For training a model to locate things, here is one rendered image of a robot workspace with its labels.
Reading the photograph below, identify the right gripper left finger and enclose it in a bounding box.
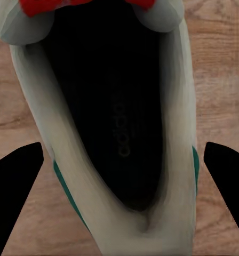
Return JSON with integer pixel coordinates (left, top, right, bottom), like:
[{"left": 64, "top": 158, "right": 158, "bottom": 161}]
[{"left": 0, "top": 142, "right": 44, "bottom": 256}]

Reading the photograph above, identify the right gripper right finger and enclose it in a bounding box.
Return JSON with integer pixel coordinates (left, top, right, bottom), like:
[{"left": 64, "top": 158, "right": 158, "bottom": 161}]
[{"left": 204, "top": 142, "right": 239, "bottom": 227}]

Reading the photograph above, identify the gym shoe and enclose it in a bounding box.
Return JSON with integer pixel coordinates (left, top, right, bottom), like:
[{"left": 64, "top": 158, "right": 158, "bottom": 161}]
[{"left": 0, "top": 0, "right": 200, "bottom": 256}]

